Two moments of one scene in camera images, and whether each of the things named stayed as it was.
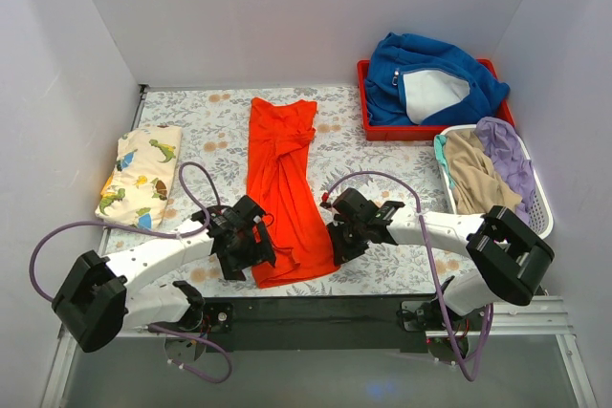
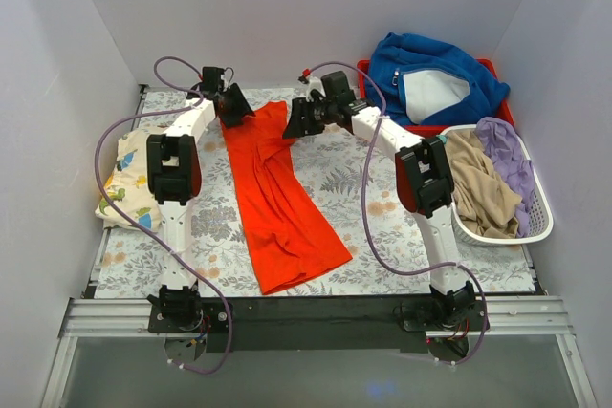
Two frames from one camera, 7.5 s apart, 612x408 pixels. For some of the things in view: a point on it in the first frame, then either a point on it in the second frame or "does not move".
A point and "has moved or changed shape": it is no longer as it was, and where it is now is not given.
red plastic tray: [501, 110] does not move
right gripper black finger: [347, 242] → [304, 119]
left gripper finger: [263, 249] → [232, 106]
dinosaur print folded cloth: [137, 188] does not move
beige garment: [478, 185] does not move
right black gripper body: [336, 238] → [309, 117]
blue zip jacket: [410, 81] does not move
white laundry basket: [540, 212] does not move
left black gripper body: [261, 243] → [229, 105]
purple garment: [511, 160] does not move
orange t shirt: [279, 178] has moved or changed shape
